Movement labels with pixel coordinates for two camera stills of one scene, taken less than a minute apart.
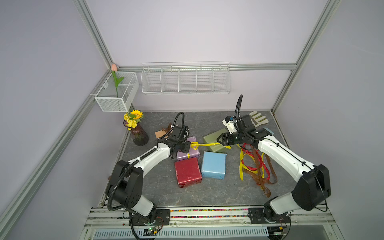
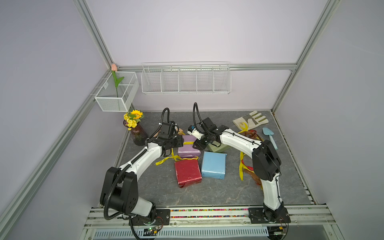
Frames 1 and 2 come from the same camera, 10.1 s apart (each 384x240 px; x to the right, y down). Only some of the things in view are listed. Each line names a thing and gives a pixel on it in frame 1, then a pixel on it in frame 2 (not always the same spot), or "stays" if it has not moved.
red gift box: (188, 172) stays
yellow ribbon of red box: (241, 166) stays
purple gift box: (192, 153) stays
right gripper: (225, 139) → (198, 145)
